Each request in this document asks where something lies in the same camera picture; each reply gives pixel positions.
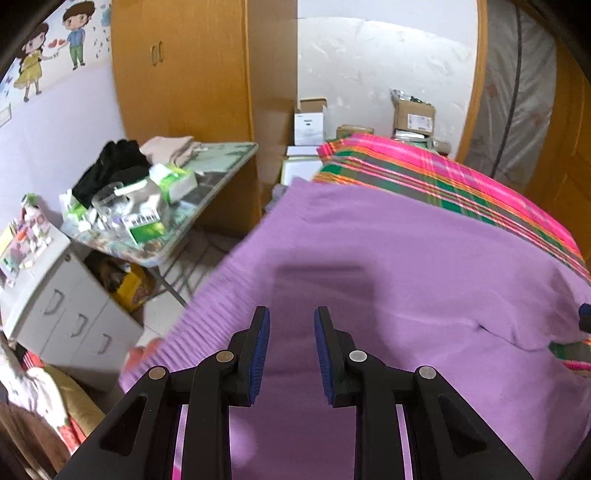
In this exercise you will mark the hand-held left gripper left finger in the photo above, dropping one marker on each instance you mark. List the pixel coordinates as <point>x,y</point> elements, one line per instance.
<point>261,355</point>

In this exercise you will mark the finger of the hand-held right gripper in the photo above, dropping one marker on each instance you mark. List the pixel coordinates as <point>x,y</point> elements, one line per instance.
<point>585,316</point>

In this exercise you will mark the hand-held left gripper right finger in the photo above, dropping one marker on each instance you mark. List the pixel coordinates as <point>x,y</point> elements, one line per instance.
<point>322,355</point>

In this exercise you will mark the purple sweater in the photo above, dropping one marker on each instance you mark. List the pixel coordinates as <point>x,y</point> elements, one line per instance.
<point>392,277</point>

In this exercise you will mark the beige folded clothes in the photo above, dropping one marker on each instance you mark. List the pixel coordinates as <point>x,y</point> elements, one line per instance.
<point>171,147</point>

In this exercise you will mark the black clothes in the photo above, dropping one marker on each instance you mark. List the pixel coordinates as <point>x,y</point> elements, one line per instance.
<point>111,170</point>

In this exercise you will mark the red slipper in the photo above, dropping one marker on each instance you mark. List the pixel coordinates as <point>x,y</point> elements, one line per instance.
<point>141,355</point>

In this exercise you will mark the yellow bag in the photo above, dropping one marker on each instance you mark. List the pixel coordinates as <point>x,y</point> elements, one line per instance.
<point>129,286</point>

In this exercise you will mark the wooden door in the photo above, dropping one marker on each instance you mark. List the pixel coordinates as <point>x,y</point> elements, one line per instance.
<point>568,161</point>

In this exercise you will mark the green white medicine box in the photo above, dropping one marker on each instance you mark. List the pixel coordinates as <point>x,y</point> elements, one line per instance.
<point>145,221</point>

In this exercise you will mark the flat white box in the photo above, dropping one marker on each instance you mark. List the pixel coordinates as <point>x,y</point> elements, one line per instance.
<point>300,166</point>

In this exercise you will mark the green tissue pack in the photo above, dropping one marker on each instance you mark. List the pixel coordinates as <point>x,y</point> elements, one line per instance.
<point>175,182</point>

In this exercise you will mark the grey drawer cabinet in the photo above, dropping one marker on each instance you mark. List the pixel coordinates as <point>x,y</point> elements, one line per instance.
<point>69,314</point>

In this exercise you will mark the pink green plaid bed sheet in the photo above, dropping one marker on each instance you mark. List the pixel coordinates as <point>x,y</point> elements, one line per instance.
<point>415,180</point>

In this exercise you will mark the folding table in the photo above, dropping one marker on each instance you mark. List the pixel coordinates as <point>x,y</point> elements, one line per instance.
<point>221,157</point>

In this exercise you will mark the clear glass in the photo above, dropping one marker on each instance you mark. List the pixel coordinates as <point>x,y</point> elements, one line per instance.
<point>111,203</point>

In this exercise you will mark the floral blanket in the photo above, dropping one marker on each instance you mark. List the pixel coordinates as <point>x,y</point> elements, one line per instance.
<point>46,392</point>

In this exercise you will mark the flat cardboard box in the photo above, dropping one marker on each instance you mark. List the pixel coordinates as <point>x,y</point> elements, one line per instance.
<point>353,131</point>

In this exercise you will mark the tall white box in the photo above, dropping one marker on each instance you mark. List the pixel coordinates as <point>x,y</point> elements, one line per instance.
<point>311,124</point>

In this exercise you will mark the small tissue packets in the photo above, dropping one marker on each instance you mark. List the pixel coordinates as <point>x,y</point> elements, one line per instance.
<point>76,212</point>

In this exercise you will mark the clear plastic zipper curtain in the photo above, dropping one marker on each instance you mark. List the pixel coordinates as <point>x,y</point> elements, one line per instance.
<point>508,92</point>

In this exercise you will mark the brown cloth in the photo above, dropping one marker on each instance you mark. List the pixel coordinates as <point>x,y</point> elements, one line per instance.
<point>27,443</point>

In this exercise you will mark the brown cardboard box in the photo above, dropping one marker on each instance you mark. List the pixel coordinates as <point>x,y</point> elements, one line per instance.
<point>413,113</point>

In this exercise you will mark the small items on cabinet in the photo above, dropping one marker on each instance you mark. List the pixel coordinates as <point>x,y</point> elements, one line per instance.
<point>27,240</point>

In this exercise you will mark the wooden wardrobe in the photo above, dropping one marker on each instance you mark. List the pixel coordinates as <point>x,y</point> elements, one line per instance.
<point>184,92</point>

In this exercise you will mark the wooden door frame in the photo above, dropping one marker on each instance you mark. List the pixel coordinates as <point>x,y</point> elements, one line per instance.
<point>471,69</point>

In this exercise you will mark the cartoon wall sticker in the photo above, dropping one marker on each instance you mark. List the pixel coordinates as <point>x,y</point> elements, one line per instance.
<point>32,60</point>

